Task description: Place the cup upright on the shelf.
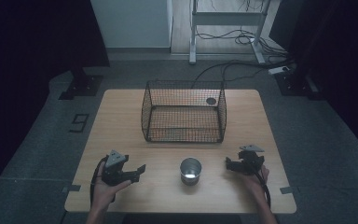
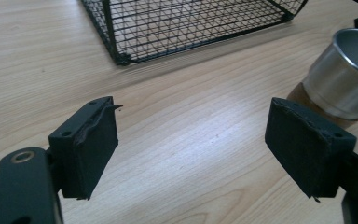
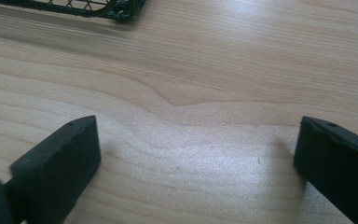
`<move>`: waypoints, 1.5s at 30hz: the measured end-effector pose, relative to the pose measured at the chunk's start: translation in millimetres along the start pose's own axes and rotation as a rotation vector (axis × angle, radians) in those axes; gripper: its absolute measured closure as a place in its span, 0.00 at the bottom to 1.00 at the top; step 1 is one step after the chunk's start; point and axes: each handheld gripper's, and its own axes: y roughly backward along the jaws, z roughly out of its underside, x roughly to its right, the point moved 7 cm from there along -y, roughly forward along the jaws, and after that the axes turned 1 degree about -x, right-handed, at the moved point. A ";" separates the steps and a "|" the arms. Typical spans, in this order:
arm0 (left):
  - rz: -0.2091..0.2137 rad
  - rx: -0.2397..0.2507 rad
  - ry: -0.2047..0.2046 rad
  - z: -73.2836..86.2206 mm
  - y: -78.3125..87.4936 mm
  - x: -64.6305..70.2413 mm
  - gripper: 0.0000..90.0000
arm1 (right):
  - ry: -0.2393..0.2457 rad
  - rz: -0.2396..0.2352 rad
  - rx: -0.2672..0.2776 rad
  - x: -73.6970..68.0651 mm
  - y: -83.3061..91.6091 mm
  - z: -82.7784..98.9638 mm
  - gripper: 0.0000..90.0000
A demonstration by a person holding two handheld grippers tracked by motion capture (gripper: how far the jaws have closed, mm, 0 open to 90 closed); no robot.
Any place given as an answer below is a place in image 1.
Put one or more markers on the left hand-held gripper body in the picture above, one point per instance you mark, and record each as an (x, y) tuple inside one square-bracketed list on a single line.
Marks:
[(115, 169)]

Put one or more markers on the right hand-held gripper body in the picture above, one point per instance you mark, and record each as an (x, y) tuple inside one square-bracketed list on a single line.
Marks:
[(251, 161)]

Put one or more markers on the person's right hand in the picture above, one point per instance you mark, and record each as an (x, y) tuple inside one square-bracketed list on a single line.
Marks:
[(254, 183)]

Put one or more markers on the person's left hand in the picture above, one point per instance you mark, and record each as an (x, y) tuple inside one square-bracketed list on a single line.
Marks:
[(104, 193)]

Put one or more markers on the metal cup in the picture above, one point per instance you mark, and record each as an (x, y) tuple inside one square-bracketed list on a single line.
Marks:
[(190, 171)]

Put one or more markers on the grey tape piece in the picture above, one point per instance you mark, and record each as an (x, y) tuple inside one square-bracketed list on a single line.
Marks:
[(286, 189), (71, 188)]

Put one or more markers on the black round table grommet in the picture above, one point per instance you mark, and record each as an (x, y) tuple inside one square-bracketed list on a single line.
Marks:
[(211, 100)]

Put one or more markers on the black stand base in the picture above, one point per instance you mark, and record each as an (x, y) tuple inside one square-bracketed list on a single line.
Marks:
[(82, 85), (295, 84)]

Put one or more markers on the white power strip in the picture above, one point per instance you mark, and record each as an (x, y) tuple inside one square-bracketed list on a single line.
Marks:
[(279, 70)]

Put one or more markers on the dark curtain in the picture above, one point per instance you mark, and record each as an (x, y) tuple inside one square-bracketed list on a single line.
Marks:
[(28, 46), (332, 46)]

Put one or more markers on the white cabinet panel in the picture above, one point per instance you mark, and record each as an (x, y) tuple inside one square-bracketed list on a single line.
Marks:
[(130, 23)]

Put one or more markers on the white desk frame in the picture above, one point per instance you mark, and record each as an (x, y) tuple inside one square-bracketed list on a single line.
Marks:
[(227, 18)]

